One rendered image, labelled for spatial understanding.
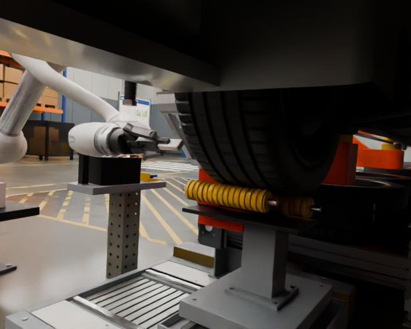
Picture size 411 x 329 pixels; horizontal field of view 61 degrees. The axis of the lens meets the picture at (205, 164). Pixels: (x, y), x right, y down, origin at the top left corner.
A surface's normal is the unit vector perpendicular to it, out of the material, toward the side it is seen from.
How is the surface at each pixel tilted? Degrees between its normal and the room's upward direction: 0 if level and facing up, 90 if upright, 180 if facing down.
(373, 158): 90
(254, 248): 90
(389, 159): 90
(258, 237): 90
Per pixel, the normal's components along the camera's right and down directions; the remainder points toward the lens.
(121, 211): -0.57, 0.02
